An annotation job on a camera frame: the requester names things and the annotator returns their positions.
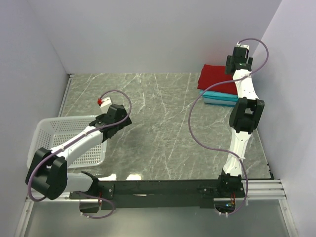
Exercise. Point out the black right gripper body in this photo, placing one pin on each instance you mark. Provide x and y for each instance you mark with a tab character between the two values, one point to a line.
228	61

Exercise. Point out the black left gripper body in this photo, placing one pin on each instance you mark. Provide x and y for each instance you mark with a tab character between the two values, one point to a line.
122	125

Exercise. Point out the red t-shirt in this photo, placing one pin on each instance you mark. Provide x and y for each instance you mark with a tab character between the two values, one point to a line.
215	74

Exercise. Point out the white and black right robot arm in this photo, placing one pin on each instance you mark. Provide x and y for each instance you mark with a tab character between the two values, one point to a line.
244	118

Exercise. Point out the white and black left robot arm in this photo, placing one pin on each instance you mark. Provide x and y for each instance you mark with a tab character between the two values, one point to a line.
48	172

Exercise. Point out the teal folded t-shirt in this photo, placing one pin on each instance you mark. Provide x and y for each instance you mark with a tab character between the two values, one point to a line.
226	99

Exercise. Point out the light blue folded t-shirt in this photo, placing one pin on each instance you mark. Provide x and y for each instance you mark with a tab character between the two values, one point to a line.
219	94

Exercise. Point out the grey folded t-shirt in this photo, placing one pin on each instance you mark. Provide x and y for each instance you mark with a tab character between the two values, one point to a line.
219	102

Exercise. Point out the white plastic laundry basket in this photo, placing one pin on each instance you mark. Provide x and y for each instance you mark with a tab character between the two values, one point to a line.
51	132

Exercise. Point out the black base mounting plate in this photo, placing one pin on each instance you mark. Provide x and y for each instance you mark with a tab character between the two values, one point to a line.
169	193

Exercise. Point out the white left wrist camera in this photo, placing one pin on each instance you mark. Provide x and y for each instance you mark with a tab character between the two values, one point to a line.
104	104

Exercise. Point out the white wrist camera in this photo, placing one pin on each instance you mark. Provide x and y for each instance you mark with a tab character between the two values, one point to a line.
239	44
104	104

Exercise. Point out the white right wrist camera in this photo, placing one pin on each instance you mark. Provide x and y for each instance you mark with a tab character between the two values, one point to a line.
239	44

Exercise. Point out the aluminium frame rail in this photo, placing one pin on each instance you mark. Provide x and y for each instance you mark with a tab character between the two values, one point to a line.
257	190

